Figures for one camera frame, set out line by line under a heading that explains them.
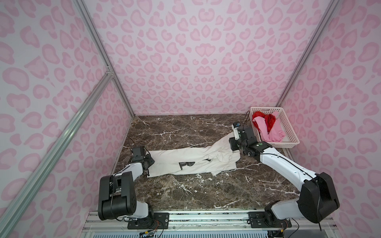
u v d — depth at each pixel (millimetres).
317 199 406
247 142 641
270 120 1064
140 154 730
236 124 757
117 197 441
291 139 1008
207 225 721
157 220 776
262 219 716
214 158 935
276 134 1023
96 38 783
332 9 694
